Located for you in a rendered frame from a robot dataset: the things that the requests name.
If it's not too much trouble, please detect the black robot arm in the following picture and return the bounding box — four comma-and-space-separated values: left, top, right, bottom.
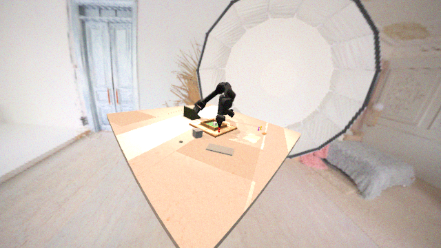
192, 82, 236, 118

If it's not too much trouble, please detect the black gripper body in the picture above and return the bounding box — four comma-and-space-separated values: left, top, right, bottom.
216, 105, 226, 121

